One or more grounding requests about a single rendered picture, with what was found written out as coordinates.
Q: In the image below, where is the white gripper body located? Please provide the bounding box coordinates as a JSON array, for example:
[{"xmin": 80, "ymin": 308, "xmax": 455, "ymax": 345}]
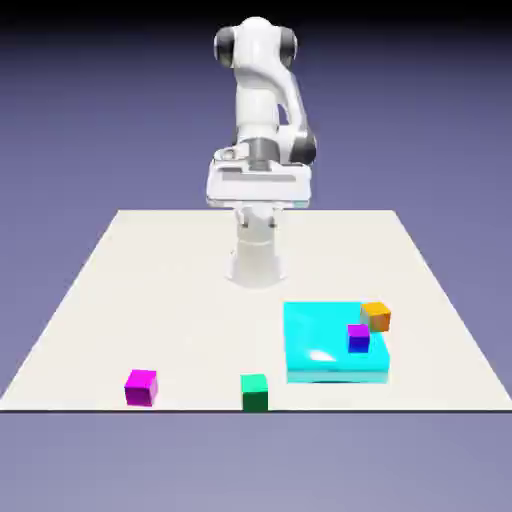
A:
[{"xmin": 205, "ymin": 158, "xmax": 313, "ymax": 210}]

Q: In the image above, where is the large cyan box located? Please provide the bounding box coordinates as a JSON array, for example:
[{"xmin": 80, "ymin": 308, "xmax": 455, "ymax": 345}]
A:
[{"xmin": 282, "ymin": 300, "xmax": 391, "ymax": 385}]

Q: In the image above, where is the small orange cube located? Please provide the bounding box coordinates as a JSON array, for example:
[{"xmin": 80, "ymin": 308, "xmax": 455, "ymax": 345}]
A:
[{"xmin": 360, "ymin": 301, "xmax": 392, "ymax": 334}]

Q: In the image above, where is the small purple cube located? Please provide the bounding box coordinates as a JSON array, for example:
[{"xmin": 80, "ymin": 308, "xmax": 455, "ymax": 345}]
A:
[{"xmin": 346, "ymin": 323, "xmax": 371, "ymax": 355}]

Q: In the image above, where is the small magenta cube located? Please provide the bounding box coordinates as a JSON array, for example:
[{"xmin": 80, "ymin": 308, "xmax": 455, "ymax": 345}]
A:
[{"xmin": 124, "ymin": 368, "xmax": 159, "ymax": 408}]

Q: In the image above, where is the small green cube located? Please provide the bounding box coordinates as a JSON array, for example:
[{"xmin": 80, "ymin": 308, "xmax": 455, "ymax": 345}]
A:
[{"xmin": 240, "ymin": 373, "xmax": 270, "ymax": 413}]

